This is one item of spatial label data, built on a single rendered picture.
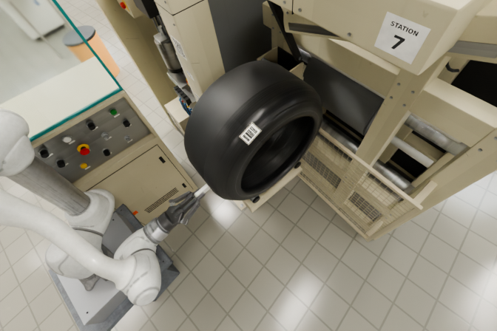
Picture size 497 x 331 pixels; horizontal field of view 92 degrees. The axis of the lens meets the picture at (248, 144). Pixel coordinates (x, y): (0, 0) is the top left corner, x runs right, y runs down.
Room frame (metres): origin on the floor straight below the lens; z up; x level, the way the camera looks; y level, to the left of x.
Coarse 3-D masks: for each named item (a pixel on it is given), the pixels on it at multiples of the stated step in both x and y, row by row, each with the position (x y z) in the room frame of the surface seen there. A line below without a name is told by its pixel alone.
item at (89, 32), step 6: (84, 30) 2.92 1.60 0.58; (90, 30) 2.89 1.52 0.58; (84, 36) 2.79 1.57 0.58; (90, 36) 2.78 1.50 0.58; (96, 36) 2.85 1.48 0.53; (90, 42) 2.74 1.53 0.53; (96, 42) 2.79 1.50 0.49; (102, 42) 2.90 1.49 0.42; (96, 48) 2.76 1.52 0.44; (102, 48) 2.82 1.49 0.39; (102, 54) 2.77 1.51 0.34; (108, 54) 2.85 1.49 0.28; (102, 60) 2.74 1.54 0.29; (108, 60) 2.80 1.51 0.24; (108, 66) 2.75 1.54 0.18; (114, 66) 2.82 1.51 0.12; (114, 72) 2.77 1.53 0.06
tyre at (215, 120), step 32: (256, 64) 0.70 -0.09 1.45; (224, 96) 0.58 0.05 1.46; (256, 96) 0.54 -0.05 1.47; (288, 96) 0.53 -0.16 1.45; (192, 128) 0.54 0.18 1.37; (224, 128) 0.47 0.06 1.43; (288, 128) 0.70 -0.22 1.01; (192, 160) 0.48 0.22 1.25; (224, 160) 0.39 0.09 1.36; (256, 160) 0.61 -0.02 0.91; (288, 160) 0.56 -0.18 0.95; (224, 192) 0.35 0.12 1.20; (256, 192) 0.39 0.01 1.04
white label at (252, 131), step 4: (252, 124) 0.45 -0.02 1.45; (248, 128) 0.44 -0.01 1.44; (252, 128) 0.44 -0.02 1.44; (256, 128) 0.43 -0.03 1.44; (244, 132) 0.43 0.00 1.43; (248, 132) 0.43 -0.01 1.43; (252, 132) 0.43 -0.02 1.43; (256, 132) 0.42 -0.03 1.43; (240, 136) 0.43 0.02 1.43; (244, 136) 0.42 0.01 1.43; (248, 136) 0.42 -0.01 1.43; (252, 136) 0.42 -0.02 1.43; (256, 136) 0.41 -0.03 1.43; (244, 140) 0.41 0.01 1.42; (248, 140) 0.41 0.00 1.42; (252, 140) 0.41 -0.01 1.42; (248, 144) 0.40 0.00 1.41
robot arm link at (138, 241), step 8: (136, 232) 0.30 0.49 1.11; (144, 232) 0.29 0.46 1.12; (128, 240) 0.27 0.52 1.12; (136, 240) 0.26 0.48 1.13; (144, 240) 0.26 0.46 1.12; (120, 248) 0.25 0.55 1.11; (128, 248) 0.24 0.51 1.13; (136, 248) 0.23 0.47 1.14; (144, 248) 0.22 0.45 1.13; (152, 248) 0.23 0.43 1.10; (120, 256) 0.22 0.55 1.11
